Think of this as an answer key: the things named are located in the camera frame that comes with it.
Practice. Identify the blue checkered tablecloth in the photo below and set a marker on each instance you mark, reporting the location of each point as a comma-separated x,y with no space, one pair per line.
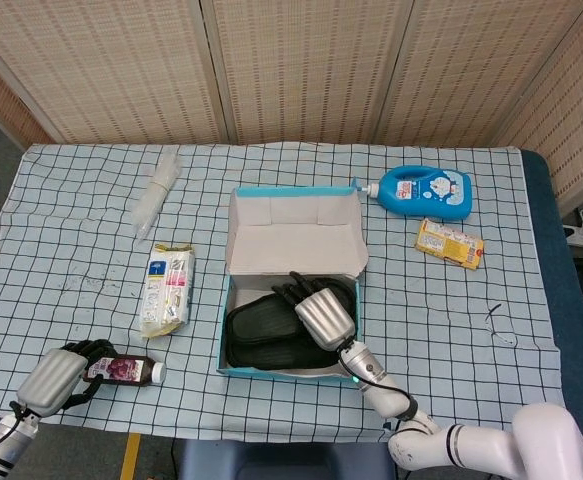
421,325

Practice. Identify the woven folding screen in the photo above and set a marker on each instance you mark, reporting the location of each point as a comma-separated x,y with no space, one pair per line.
296,70

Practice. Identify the teal cardboard shoe box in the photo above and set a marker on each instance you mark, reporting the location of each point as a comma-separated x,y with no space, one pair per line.
291,235

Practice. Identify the yellow cardboard packet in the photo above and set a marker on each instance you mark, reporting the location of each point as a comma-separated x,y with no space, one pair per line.
448,245

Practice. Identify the white and yellow wipes pack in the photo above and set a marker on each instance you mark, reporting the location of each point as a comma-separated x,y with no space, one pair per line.
168,290

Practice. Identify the dark juice bottle white cap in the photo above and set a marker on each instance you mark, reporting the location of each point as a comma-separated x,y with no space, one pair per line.
126,371

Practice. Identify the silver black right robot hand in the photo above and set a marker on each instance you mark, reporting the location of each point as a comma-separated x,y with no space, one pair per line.
323,315

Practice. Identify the blue pump detergent bottle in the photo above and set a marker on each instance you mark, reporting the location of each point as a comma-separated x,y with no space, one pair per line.
421,192

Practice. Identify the dark blue base panel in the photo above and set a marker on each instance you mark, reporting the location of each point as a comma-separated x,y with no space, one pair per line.
281,462

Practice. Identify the black slipper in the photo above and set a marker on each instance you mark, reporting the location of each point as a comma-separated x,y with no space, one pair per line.
271,356
263,315

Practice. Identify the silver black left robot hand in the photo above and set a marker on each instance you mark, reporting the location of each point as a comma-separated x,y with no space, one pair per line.
48,382

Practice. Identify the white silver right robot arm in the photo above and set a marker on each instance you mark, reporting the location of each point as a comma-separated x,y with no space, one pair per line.
471,442

